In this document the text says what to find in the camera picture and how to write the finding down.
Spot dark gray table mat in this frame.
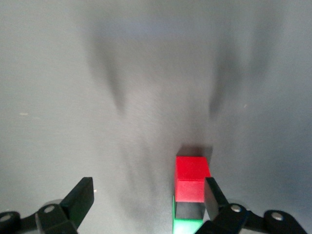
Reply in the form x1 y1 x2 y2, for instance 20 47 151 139
0 0 312 234

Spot small red cube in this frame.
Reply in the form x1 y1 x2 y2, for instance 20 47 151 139
175 156 212 203

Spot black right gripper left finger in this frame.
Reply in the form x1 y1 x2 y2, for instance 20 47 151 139
0 177 95 234

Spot small black cube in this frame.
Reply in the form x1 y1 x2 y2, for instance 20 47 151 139
175 201 205 220

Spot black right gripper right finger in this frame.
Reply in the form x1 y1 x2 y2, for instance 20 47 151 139
195 177 308 234

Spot small green cube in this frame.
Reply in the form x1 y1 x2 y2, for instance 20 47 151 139
172 195 204 234

